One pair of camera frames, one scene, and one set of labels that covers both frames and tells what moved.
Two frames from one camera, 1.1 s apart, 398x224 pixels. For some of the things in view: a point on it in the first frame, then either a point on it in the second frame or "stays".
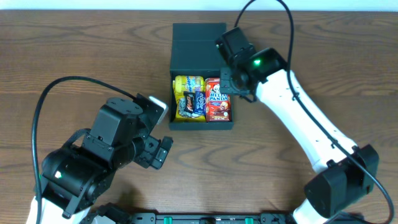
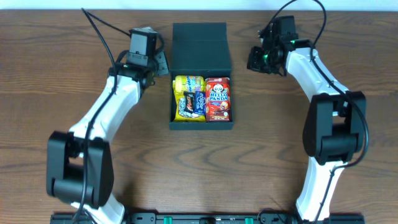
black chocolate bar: (189, 101) stays
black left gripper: (157, 149) → (162, 64)
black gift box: (194, 52) stays
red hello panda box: (217, 105) stays
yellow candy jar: (188, 83) stays
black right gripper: (230, 82) → (258, 61)
